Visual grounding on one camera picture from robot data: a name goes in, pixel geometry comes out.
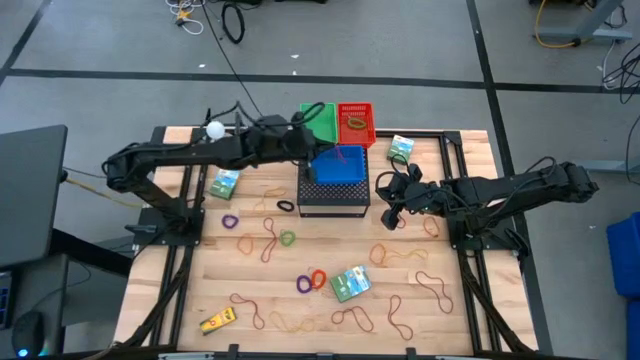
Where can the black table clamp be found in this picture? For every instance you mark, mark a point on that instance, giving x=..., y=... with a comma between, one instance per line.
x=233, y=351
x=411, y=353

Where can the long red rubber band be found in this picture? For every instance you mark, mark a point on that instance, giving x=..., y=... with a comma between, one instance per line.
x=273, y=239

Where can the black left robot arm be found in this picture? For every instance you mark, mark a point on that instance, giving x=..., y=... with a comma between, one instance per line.
x=175, y=155

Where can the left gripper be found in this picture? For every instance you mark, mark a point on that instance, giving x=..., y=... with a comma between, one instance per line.
x=280, y=145

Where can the green coil wristband keyring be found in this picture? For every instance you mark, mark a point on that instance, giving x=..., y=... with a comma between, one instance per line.
x=349, y=123
x=281, y=238

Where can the yellow rubber band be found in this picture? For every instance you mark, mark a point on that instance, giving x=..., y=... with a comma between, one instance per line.
x=295, y=327
x=400, y=256

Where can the black coil wristband keyring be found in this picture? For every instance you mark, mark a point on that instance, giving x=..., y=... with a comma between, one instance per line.
x=278, y=205

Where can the purple coil wristband keyring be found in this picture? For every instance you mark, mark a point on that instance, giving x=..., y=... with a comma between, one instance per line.
x=223, y=221
x=297, y=284

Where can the blue plastic basket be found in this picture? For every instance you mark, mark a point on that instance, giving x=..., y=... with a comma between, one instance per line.
x=345, y=172

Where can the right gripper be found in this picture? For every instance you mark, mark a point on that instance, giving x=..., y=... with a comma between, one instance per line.
x=425, y=199

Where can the black perforated metal stand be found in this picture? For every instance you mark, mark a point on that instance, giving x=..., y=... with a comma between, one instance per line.
x=332, y=197

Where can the red plastic basket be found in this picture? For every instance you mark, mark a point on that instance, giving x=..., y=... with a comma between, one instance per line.
x=367, y=137

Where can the orange rubber band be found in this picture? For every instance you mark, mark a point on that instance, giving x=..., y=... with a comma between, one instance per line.
x=424, y=226
x=238, y=245
x=370, y=255

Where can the large dark desk monitor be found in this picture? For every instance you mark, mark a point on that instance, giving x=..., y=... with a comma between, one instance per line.
x=30, y=195

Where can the pile of coloured rubber bands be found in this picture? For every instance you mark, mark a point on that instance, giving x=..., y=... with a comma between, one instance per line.
x=341, y=154

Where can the green plastic basket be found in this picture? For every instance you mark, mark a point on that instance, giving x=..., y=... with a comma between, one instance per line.
x=327, y=132

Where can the grey desk leg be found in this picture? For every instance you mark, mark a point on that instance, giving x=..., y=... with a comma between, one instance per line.
x=585, y=34

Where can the orange coil wristband keyring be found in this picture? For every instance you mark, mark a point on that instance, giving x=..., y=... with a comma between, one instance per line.
x=325, y=278

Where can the blue storage bin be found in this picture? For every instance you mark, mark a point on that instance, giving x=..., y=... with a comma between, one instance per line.
x=635, y=330
x=627, y=255

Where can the black computer mouse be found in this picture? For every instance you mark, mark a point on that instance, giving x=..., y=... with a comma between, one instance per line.
x=27, y=332

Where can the black side desk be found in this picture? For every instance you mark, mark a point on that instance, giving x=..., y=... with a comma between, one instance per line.
x=80, y=252

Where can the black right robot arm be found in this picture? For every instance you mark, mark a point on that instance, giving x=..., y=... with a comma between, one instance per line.
x=525, y=187

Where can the green blue crayon box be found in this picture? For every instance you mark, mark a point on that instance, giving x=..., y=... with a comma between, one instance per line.
x=400, y=149
x=350, y=285
x=225, y=184

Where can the yellow crayon box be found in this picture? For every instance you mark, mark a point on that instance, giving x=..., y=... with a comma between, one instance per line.
x=217, y=321

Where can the white bulb brass lamp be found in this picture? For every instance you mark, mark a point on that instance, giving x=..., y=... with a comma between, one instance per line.
x=215, y=130

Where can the black keyboard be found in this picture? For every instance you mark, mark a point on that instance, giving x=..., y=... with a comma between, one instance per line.
x=4, y=300

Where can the tan rubber band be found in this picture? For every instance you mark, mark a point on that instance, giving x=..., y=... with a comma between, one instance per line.
x=263, y=199

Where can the dark red rubber band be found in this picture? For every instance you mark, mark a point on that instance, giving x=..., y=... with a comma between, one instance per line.
x=436, y=289

